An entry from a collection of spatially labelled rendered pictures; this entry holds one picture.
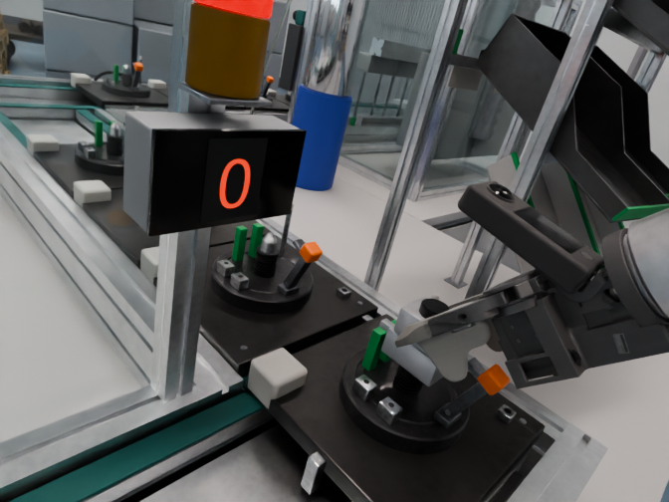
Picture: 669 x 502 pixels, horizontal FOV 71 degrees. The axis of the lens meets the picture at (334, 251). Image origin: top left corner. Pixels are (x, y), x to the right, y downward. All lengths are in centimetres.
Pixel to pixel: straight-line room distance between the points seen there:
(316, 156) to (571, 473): 101
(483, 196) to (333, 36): 97
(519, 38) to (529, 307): 39
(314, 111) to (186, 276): 96
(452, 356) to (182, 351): 25
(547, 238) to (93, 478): 41
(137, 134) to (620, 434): 78
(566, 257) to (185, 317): 32
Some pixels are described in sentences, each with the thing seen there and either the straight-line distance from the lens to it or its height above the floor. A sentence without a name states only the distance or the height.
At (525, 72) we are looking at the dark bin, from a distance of 67.
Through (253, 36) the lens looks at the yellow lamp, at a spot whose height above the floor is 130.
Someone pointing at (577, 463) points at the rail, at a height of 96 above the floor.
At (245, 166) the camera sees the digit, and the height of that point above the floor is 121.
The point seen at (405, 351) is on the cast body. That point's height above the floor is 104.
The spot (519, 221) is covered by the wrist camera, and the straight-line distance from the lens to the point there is 39.
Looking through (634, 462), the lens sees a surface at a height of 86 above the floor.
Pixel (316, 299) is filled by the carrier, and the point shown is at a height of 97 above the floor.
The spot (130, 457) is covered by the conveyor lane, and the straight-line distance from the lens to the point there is 48.
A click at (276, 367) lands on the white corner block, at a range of 51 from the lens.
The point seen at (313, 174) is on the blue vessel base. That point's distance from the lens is 137.
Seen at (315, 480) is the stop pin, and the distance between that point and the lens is 48.
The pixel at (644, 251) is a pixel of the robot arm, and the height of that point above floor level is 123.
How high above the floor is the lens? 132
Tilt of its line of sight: 26 degrees down
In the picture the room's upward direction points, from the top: 14 degrees clockwise
